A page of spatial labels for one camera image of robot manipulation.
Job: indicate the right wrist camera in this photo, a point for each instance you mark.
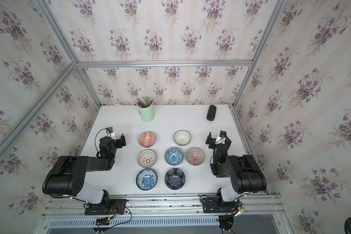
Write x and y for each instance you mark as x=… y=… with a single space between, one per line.
x=222 y=135

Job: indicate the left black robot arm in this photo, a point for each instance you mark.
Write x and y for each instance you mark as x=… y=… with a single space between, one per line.
x=67 y=177

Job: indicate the colourful straws bundle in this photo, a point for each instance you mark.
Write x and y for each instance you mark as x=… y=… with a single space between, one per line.
x=144 y=102

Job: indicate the blue floral shallow bowl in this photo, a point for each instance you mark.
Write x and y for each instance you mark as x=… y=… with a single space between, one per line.
x=146 y=179

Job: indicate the black oblong case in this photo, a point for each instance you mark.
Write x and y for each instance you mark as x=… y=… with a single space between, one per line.
x=211 y=113

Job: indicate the light green cup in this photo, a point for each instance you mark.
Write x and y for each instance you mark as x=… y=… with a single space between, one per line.
x=147 y=114

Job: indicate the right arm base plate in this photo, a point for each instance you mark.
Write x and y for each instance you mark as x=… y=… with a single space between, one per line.
x=216 y=205

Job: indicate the blue damask patterned bowl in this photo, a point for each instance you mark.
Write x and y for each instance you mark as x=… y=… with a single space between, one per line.
x=174 y=156

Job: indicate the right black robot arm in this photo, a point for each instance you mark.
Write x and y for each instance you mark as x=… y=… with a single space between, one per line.
x=244 y=172

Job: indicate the pink striped bowl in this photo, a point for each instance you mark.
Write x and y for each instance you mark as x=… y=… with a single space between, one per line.
x=195 y=156

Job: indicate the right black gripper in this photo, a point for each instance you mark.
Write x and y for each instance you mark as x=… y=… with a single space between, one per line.
x=212 y=141

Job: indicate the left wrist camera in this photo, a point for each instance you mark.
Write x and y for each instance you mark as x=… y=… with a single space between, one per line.
x=109 y=131

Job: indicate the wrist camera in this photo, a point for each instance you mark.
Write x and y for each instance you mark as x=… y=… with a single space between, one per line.
x=109 y=131
x=222 y=135

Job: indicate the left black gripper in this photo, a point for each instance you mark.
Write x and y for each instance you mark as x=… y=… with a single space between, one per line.
x=119 y=142

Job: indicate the green triangle patterned bowl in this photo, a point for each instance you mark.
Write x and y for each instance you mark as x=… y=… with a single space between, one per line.
x=182 y=138

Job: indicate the aluminium mounting rail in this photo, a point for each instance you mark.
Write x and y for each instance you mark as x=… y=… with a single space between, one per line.
x=158 y=205

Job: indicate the red patterned bowl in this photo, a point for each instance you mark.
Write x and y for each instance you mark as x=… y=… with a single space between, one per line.
x=147 y=139

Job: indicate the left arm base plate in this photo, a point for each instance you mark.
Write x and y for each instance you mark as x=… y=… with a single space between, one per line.
x=115 y=207

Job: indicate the dark navy flower bowl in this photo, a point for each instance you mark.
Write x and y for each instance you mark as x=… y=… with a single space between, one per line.
x=175 y=179

